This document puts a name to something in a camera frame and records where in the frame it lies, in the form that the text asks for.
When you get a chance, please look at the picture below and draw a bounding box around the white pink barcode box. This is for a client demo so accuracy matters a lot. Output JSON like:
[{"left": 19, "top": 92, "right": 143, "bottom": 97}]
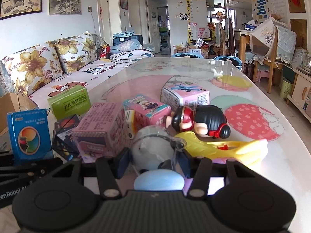
[{"left": 160, "top": 82, "right": 210, "bottom": 111}]

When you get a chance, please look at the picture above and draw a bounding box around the black-haired doll figure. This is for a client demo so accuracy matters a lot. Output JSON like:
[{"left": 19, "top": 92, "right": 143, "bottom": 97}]
[{"left": 166, "top": 105, "right": 231, "bottom": 139}]

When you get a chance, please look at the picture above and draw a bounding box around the pink plastic stool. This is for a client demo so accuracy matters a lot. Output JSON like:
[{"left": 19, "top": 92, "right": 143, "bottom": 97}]
[{"left": 253, "top": 70, "right": 269, "bottom": 82}]

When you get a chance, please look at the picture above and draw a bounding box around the white tv cabinet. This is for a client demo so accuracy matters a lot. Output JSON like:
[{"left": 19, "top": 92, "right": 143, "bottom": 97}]
[{"left": 286, "top": 68, "right": 310, "bottom": 122}]

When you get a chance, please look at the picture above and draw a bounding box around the pink patterned toy box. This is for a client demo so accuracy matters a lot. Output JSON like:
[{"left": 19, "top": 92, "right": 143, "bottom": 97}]
[{"left": 72, "top": 103, "right": 130, "bottom": 163}]

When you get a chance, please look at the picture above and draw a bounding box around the orange white medicine box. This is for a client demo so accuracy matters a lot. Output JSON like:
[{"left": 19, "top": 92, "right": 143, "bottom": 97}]
[{"left": 125, "top": 110, "right": 136, "bottom": 139}]

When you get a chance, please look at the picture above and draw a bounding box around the floral cushion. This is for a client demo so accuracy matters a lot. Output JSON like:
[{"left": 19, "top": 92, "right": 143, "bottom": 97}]
[
  {"left": 54, "top": 32, "right": 97, "bottom": 73},
  {"left": 1, "top": 42, "right": 63, "bottom": 96}
]

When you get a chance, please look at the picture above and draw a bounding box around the sofa with cartoon cover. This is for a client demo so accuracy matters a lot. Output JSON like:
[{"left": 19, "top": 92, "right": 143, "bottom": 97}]
[{"left": 29, "top": 49, "right": 154, "bottom": 108}]

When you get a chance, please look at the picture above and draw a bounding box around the open cardboard box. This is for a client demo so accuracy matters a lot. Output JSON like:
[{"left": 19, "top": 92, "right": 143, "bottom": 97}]
[{"left": 0, "top": 91, "right": 40, "bottom": 151}]

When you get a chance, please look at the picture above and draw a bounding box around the grey portrait poster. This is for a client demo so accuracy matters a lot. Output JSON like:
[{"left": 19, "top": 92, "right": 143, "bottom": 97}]
[{"left": 49, "top": 0, "right": 82, "bottom": 15}]

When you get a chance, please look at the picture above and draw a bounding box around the floral cushion middle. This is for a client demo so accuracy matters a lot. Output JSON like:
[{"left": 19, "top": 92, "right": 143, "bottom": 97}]
[{"left": 1, "top": 42, "right": 63, "bottom": 96}]

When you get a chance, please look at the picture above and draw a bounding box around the green waste bin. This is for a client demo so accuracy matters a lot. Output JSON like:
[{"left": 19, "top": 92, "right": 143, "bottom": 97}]
[{"left": 280, "top": 78, "right": 293, "bottom": 100}]

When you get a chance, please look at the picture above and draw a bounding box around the yellow toy plane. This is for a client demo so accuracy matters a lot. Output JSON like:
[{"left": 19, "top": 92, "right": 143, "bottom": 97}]
[{"left": 175, "top": 131, "right": 268, "bottom": 166}]

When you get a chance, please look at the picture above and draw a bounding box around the red snack box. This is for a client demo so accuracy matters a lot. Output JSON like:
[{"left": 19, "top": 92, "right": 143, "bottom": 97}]
[{"left": 100, "top": 44, "right": 111, "bottom": 59}]

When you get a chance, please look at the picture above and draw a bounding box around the grey green cushion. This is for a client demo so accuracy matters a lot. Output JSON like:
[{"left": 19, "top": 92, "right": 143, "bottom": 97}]
[{"left": 0, "top": 62, "right": 16, "bottom": 97}]

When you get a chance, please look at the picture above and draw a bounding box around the tilted cardboard box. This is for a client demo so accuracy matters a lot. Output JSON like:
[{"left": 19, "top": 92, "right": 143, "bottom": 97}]
[{"left": 250, "top": 19, "right": 275, "bottom": 56}]

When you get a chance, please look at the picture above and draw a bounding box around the wooden chair with cover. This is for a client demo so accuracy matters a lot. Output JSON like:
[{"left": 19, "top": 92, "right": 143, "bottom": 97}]
[{"left": 253, "top": 17, "right": 297, "bottom": 93}]

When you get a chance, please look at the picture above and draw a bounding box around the white round toy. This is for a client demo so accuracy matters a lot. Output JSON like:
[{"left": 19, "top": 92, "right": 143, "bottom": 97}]
[{"left": 130, "top": 125, "right": 187, "bottom": 174}]

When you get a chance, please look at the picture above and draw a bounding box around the giraffe height chart sticker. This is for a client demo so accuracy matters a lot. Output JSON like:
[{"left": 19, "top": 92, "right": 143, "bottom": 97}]
[{"left": 186, "top": 0, "right": 192, "bottom": 43}]

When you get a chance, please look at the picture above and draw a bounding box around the blue book-shaped box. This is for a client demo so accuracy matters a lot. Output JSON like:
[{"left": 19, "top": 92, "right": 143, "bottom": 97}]
[{"left": 7, "top": 109, "right": 53, "bottom": 165}]

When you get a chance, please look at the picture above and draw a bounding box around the green medicine box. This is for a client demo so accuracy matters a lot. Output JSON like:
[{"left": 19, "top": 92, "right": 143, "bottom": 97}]
[{"left": 47, "top": 85, "right": 91, "bottom": 120}]

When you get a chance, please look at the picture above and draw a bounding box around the floral cushion far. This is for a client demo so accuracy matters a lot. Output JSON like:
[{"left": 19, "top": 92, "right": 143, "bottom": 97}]
[{"left": 54, "top": 32, "right": 97, "bottom": 73}]

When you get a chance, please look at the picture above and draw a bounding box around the pink anime girl box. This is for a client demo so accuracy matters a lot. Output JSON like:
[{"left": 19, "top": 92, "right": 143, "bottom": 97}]
[{"left": 123, "top": 94, "right": 171, "bottom": 133}]

